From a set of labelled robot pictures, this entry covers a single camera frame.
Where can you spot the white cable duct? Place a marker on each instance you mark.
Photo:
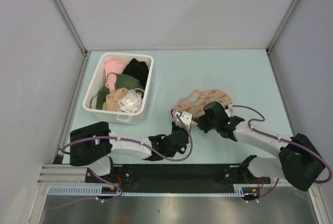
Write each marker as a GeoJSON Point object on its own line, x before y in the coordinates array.
{"type": "Point", "coordinates": [109, 191]}

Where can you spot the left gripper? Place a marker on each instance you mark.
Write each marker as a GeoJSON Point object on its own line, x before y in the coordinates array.
{"type": "Point", "coordinates": [174, 126]}

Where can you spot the green bra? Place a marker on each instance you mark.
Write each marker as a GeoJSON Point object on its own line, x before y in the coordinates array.
{"type": "Point", "coordinates": [123, 81]}

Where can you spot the floral mesh laundry bag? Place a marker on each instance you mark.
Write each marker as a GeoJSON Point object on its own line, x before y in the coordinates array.
{"type": "Point", "coordinates": [197, 99]}

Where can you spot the black garment in bin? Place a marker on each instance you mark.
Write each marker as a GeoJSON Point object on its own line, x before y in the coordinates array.
{"type": "Point", "coordinates": [138, 70]}

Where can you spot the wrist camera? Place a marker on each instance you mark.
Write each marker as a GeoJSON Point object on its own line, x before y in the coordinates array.
{"type": "Point", "coordinates": [229, 109]}
{"type": "Point", "coordinates": [183, 119]}

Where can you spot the white bra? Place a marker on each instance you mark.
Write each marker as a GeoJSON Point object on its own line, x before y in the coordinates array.
{"type": "Point", "coordinates": [130, 104]}

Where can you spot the aluminium frame rail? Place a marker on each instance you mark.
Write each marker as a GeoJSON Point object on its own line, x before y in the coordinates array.
{"type": "Point", "coordinates": [62, 175]}

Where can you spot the white plastic bin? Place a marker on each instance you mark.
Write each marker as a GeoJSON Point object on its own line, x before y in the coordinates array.
{"type": "Point", "coordinates": [96, 83]}

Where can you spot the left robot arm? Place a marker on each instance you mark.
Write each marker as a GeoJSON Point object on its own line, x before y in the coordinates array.
{"type": "Point", "coordinates": [92, 146]}

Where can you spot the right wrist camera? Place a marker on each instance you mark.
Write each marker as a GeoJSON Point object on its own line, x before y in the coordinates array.
{"type": "Point", "coordinates": [229, 109]}

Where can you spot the beige bra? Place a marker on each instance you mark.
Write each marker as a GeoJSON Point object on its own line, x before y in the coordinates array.
{"type": "Point", "coordinates": [111, 103]}

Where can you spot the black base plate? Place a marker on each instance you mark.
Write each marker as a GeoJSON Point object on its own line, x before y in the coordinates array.
{"type": "Point", "coordinates": [180, 177]}

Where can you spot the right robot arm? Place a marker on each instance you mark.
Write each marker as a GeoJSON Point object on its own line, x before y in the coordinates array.
{"type": "Point", "coordinates": [294, 159]}

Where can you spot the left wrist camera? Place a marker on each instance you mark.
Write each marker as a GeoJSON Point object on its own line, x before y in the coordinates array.
{"type": "Point", "coordinates": [183, 119]}

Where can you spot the pink garment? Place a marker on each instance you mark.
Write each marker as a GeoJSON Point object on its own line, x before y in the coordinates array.
{"type": "Point", "coordinates": [111, 68]}

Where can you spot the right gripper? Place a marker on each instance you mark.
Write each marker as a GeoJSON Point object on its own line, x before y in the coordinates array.
{"type": "Point", "coordinates": [201, 123]}

